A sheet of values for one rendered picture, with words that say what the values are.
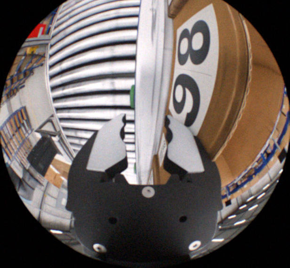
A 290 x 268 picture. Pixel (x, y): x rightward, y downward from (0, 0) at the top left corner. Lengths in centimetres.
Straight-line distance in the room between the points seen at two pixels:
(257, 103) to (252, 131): 9
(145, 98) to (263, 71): 39
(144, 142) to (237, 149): 34
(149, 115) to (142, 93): 5
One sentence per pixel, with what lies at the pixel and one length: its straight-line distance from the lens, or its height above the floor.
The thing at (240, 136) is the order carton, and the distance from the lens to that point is 39.
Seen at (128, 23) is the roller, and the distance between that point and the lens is 39.
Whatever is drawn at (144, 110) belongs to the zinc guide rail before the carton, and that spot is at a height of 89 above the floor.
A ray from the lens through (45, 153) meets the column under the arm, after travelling 92.
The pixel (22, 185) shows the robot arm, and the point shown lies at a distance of 94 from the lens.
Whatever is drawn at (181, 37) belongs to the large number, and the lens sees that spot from 16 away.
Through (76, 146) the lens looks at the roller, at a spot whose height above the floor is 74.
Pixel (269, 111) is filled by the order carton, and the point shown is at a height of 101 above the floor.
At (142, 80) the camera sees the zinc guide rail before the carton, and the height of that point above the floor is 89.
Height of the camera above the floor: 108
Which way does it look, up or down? 57 degrees down
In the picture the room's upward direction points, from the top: 180 degrees clockwise
